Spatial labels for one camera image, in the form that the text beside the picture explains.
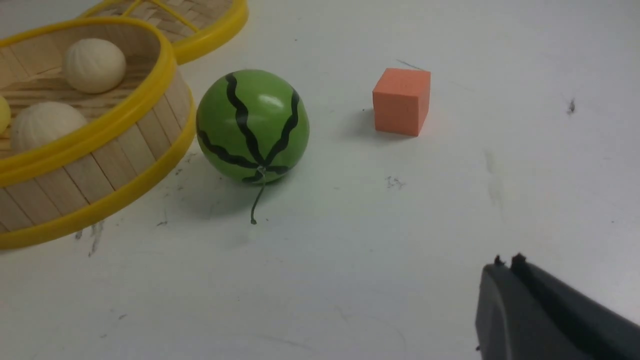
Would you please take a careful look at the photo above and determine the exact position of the yellow bun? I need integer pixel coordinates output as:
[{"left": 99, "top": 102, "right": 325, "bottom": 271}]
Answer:
[{"left": 0, "top": 96, "right": 12, "bottom": 135}]

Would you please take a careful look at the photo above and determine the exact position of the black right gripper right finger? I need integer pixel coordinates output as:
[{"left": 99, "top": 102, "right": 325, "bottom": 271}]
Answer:
[{"left": 510, "top": 253, "right": 639, "bottom": 360}]

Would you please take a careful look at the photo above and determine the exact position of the bamboo steamer tray yellow rim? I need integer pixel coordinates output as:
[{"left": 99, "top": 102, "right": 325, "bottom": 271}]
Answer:
[{"left": 0, "top": 17, "right": 195, "bottom": 250}]

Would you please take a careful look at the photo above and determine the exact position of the green toy watermelon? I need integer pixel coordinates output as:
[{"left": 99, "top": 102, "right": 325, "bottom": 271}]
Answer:
[{"left": 195, "top": 69, "right": 310, "bottom": 224}]

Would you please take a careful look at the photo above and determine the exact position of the white bun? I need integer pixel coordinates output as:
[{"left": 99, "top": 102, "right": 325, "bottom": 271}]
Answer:
[
  {"left": 61, "top": 38, "right": 127, "bottom": 94},
  {"left": 10, "top": 101, "right": 89, "bottom": 154}
]

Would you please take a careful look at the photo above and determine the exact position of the orange foam cube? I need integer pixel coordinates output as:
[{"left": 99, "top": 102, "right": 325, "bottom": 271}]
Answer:
[{"left": 372, "top": 68, "right": 431, "bottom": 137}]

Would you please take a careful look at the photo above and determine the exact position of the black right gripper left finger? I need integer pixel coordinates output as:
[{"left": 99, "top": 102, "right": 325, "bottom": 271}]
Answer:
[{"left": 475, "top": 255, "right": 592, "bottom": 360}]

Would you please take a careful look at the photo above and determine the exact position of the bamboo steamer lid yellow rim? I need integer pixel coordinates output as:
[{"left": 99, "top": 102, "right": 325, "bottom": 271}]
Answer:
[{"left": 81, "top": 0, "right": 249, "bottom": 65}]

